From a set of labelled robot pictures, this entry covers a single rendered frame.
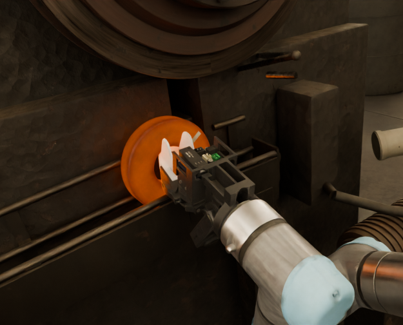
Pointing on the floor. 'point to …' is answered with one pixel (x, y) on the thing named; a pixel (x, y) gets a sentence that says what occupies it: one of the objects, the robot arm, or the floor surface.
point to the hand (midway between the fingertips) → (166, 153)
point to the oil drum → (387, 42)
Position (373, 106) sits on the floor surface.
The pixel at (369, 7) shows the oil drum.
